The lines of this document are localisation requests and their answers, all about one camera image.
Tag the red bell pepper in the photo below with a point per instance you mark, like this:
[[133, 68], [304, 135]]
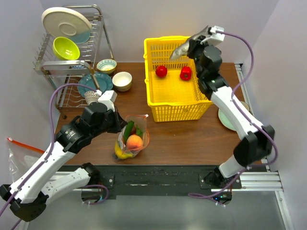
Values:
[[186, 73]]

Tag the lime green bowl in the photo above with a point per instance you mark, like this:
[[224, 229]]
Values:
[[65, 49]]

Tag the large cream plate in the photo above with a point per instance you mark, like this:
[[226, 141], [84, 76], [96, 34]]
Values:
[[65, 22]]

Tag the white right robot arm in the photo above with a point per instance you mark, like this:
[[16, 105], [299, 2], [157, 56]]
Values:
[[255, 138]]

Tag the cream mug black handle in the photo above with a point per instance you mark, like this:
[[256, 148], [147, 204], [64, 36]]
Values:
[[245, 107]]

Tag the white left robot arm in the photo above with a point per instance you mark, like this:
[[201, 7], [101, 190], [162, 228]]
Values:
[[29, 196]]

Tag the metal dish rack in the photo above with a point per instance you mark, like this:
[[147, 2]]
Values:
[[58, 72]]

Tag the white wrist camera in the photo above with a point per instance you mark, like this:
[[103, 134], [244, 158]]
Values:
[[108, 98], [213, 35]]

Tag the yellow banana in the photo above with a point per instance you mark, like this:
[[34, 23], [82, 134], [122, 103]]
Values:
[[120, 154]]

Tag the clear zip bag orange zipper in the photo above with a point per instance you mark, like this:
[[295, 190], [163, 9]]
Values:
[[141, 122]]

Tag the orange carrot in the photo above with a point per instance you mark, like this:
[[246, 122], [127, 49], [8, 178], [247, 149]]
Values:
[[139, 132]]

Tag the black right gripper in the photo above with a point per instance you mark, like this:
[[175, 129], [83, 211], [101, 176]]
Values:
[[194, 45]]

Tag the teal patterned small bowl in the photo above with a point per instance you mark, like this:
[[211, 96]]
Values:
[[106, 66]]

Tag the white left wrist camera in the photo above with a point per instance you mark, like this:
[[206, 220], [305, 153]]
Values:
[[108, 98]]

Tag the red apple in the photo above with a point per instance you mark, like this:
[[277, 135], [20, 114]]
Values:
[[161, 71]]

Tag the mint green saucer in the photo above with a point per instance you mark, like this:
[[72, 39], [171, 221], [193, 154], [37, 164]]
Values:
[[225, 122]]

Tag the white bowl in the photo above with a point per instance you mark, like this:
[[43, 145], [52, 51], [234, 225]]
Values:
[[122, 81]]

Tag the green cucumber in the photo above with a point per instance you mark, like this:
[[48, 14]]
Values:
[[129, 127]]

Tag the yellow plastic basket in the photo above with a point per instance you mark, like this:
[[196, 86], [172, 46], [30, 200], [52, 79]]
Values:
[[171, 98]]

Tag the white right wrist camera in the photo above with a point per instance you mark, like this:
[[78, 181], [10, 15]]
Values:
[[213, 35]]

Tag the spare zip bag orange zipper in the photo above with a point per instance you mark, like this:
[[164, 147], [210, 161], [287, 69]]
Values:
[[21, 157]]

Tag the peach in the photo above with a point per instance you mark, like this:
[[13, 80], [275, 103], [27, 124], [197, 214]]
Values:
[[134, 142]]

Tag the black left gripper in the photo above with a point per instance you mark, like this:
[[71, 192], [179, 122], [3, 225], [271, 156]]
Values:
[[119, 121]]

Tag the grey patterned bowl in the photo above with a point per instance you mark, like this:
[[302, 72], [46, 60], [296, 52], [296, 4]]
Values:
[[91, 97]]

